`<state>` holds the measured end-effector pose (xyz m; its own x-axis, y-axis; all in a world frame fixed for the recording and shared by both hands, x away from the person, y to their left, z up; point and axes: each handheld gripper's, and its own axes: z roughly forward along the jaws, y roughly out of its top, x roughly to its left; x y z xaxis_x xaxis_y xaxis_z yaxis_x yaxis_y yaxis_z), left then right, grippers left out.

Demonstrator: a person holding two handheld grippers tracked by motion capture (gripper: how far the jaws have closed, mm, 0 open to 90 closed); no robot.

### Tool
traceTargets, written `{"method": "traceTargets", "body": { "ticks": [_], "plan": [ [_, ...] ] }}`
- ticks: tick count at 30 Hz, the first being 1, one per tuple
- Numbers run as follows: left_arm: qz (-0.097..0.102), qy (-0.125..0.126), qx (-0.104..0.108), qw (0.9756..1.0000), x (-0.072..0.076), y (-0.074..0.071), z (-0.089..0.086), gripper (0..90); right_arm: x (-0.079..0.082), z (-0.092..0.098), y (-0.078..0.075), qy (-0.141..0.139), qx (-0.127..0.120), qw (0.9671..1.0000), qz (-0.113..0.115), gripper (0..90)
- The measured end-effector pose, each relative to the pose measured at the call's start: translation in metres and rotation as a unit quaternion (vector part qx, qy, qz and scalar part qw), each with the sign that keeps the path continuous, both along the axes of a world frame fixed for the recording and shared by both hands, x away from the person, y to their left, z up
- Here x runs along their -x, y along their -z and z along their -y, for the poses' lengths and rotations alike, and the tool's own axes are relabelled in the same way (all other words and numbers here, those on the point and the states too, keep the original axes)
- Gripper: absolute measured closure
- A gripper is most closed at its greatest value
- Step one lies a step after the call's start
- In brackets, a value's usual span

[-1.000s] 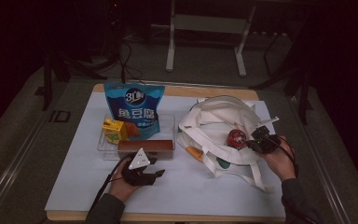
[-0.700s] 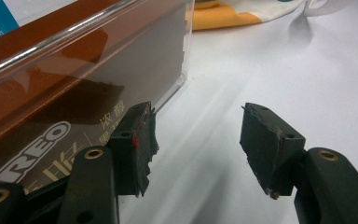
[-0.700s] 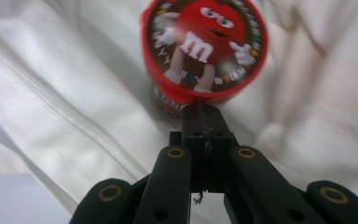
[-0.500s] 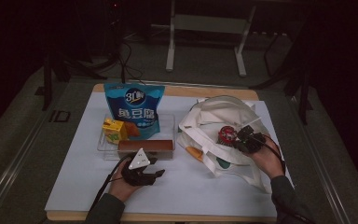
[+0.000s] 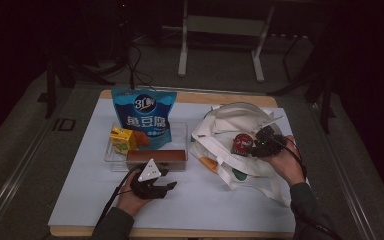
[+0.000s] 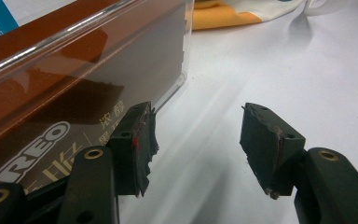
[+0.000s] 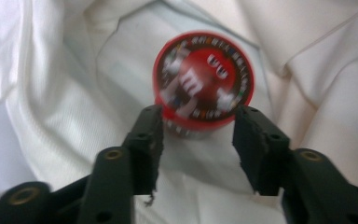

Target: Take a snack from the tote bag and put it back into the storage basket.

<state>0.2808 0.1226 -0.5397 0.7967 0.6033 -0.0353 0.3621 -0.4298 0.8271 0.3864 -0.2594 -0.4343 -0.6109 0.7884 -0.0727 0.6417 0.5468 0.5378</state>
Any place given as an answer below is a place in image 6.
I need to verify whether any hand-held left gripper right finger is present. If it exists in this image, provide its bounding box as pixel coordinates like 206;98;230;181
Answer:
240;102;307;200

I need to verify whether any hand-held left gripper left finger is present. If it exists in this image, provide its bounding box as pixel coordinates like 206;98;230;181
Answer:
106;101;160;198

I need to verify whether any brown cookie box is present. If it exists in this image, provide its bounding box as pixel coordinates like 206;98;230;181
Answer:
0;0;187;190

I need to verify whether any clear plastic container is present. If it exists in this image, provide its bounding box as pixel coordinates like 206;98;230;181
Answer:
0;0;195;190

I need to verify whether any white printed tote bag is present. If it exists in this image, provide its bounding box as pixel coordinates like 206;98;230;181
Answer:
192;0;351;32

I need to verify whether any white table cover sheet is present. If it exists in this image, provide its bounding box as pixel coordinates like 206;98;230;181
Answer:
117;0;358;224

